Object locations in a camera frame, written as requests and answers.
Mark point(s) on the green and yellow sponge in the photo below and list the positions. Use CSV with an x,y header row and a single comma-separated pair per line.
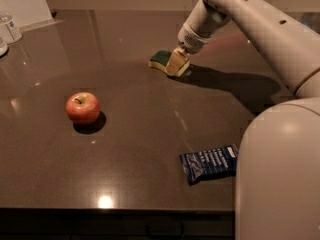
x,y
159,60

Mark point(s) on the blue rxbar blueberry wrapper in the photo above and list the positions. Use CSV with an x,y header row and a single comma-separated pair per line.
x,y
210,164

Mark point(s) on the clear plastic water bottle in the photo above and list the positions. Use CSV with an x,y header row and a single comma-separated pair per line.
x,y
9,31

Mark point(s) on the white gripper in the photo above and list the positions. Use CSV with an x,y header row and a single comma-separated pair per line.
x,y
192,40

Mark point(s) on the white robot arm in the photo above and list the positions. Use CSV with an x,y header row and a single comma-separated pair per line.
x,y
277,194

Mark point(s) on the white container at edge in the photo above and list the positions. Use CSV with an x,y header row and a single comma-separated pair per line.
x,y
3,47

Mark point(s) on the red apple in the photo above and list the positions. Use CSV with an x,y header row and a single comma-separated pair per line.
x,y
83,108

